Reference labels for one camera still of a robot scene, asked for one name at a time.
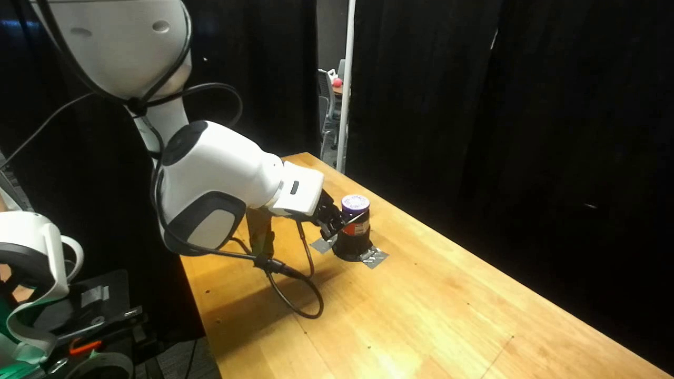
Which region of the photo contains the white pole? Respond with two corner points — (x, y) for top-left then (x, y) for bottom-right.
(336, 0), (357, 174)

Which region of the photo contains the office chair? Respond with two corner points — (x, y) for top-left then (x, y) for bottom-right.
(318, 59), (346, 154)

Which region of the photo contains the black curtain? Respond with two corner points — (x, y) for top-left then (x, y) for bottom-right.
(0, 0), (320, 343)
(346, 0), (674, 372)

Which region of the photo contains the brown bottle with purple lid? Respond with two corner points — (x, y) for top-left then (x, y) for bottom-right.
(332, 194), (374, 262)

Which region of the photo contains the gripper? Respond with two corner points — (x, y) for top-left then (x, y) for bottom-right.
(314, 189), (349, 241)

